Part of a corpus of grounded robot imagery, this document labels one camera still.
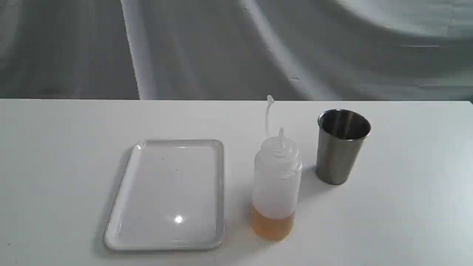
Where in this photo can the white rectangular plastic tray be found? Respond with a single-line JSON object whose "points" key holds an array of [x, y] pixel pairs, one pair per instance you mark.
{"points": [[171, 197]]}

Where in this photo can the stainless steel cup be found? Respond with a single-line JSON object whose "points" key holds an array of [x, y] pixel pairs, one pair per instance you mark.
{"points": [[341, 135]]}

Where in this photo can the grey fabric backdrop curtain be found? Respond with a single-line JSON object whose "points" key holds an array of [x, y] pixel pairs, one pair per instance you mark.
{"points": [[237, 49]]}

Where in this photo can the translucent squeeze bottle amber liquid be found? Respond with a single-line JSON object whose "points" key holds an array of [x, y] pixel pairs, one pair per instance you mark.
{"points": [[277, 176]]}

